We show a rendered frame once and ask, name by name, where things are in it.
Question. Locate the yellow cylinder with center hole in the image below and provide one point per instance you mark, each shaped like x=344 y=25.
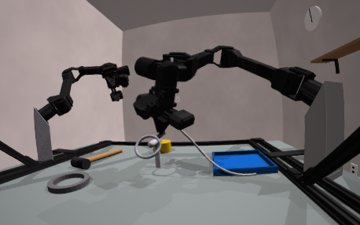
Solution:
x=165 y=146

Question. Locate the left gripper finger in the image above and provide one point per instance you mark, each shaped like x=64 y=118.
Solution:
x=116 y=96
x=110 y=77

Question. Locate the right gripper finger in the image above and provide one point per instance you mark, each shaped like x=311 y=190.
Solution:
x=162 y=126
x=156 y=122

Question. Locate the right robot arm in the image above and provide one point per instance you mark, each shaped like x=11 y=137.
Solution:
x=285 y=80

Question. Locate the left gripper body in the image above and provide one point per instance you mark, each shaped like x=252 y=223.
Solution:
x=111 y=69

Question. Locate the black rubber mallet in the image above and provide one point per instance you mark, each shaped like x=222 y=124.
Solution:
x=84 y=163

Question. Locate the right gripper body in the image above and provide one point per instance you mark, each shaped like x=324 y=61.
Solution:
x=177 y=119

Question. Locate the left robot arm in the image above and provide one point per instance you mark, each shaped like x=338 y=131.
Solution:
x=63 y=102

